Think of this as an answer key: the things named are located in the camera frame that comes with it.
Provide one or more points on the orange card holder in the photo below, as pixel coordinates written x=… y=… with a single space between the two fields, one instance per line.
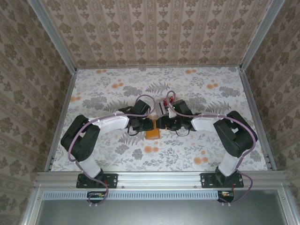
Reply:
x=152 y=134

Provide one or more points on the aluminium corner post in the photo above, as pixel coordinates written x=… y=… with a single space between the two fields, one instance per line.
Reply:
x=260 y=35
x=54 y=35

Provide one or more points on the aluminium front frame beam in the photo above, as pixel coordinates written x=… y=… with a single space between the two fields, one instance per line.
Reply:
x=159 y=178

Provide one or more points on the card stack with white front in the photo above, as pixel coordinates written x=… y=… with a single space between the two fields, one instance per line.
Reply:
x=162 y=109

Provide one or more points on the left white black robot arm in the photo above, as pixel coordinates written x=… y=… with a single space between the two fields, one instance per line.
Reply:
x=80 y=140

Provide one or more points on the card stack with red front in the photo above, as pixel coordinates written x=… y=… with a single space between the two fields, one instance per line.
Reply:
x=172 y=100
x=166 y=102

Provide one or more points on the left aluminium side rail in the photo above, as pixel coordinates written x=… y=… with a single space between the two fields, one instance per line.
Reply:
x=63 y=112

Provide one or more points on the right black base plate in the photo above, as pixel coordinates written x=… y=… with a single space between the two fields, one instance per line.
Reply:
x=207 y=180

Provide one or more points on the right aluminium side rail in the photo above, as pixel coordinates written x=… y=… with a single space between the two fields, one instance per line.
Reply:
x=256 y=103

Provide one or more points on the aluminium side rail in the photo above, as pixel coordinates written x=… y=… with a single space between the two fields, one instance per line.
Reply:
x=256 y=103
x=63 y=112

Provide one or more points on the small wiring connector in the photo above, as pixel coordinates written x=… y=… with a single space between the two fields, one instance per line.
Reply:
x=96 y=196
x=226 y=195

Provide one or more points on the aluminium back rail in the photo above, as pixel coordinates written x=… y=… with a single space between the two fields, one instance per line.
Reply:
x=159 y=67

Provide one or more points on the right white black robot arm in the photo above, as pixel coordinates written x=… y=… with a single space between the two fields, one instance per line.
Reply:
x=236 y=136

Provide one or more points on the grey metal cabinet top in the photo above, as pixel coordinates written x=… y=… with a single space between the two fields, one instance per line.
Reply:
x=164 y=213

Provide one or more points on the left aluminium corner post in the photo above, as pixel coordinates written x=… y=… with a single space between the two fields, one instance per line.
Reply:
x=54 y=35

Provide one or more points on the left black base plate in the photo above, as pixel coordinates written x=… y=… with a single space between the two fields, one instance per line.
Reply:
x=112 y=180

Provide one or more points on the clear acrylic card box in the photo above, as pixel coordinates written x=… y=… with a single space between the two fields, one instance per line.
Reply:
x=161 y=110

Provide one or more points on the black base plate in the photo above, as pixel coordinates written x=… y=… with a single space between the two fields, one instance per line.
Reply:
x=207 y=180
x=112 y=180

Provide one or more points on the right aluminium corner post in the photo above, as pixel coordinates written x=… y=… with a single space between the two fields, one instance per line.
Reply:
x=260 y=35

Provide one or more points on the right small wiring connector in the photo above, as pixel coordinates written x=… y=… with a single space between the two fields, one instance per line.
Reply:
x=226 y=195

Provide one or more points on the left small wiring connector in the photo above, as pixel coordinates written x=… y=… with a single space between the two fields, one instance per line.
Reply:
x=96 y=196

